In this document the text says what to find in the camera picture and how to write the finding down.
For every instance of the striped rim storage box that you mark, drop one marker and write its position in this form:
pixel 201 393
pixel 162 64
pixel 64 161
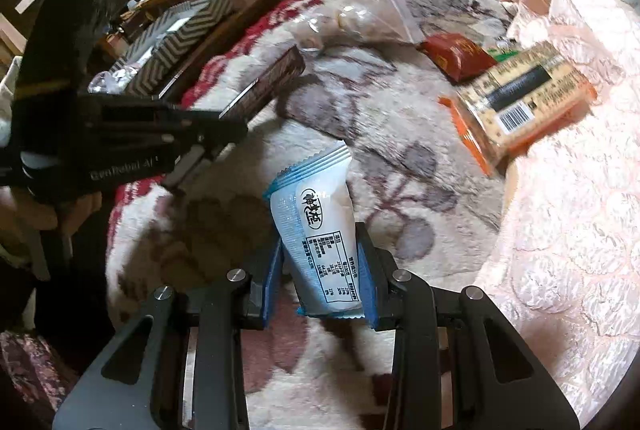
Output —
pixel 165 55

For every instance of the orange snack packet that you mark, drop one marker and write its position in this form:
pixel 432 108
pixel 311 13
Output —
pixel 465 135

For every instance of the round wooden table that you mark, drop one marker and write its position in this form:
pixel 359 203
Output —
pixel 235 22

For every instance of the red snack packet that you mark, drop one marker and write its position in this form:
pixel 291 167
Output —
pixel 457 55

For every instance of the clear plastic zip bag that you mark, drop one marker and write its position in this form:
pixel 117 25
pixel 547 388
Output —
pixel 360 20

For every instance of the floral red white blanket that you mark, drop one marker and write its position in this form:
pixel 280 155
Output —
pixel 400 190

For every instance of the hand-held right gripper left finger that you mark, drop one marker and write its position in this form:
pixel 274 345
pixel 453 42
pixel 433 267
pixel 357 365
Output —
pixel 274 282

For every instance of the crumpled clear plastic wrapper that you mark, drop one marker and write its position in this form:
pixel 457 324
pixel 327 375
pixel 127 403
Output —
pixel 112 80

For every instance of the dark brown snack box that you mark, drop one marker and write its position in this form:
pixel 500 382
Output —
pixel 265 82

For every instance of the beige cracker pack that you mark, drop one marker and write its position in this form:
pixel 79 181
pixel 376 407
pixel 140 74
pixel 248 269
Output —
pixel 525 100

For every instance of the blue white snack packet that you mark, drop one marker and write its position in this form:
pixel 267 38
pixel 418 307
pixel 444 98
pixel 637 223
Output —
pixel 315 220

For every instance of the person's left hand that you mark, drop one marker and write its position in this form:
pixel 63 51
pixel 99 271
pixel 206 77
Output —
pixel 30 212

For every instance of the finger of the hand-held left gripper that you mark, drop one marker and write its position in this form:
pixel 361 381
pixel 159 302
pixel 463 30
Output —
pixel 200 125
pixel 192 162

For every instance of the pink quilted blanket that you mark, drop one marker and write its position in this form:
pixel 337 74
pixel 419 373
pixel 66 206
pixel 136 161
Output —
pixel 565 235

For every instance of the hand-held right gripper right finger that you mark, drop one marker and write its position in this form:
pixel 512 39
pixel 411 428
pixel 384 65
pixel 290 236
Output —
pixel 369 295

